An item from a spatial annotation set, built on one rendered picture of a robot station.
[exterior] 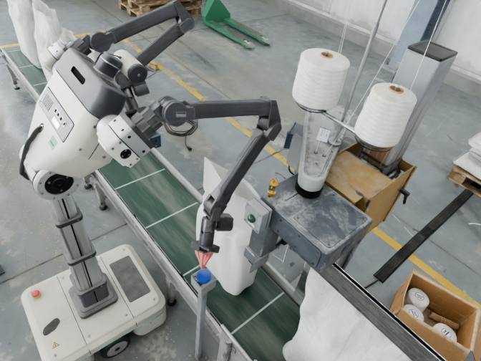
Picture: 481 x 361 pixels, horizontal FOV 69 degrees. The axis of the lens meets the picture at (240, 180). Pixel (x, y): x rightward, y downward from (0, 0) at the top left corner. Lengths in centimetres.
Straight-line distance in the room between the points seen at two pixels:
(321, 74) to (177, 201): 152
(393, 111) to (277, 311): 128
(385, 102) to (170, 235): 155
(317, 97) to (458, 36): 511
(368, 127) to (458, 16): 516
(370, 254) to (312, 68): 201
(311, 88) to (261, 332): 125
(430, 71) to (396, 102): 21
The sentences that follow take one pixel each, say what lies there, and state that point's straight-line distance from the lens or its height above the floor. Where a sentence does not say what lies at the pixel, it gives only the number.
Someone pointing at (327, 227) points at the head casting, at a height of 134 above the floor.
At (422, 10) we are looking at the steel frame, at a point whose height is 91.
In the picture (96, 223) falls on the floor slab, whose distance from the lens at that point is 286.
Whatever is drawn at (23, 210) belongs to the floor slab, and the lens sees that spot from 312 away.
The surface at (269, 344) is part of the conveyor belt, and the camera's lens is 191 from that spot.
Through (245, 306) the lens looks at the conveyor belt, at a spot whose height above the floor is 38.
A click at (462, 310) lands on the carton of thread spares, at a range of 278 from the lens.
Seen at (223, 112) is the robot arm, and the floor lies 150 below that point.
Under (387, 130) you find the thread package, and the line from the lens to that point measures 111.
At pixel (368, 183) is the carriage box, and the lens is 131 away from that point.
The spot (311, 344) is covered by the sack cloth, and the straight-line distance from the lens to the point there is 154.
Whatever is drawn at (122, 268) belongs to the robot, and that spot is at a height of 26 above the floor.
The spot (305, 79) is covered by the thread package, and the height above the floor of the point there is 162.
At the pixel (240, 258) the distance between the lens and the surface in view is 168.
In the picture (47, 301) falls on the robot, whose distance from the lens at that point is 225.
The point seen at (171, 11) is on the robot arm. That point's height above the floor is 162.
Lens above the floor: 212
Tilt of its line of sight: 42 degrees down
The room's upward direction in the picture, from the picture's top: 8 degrees clockwise
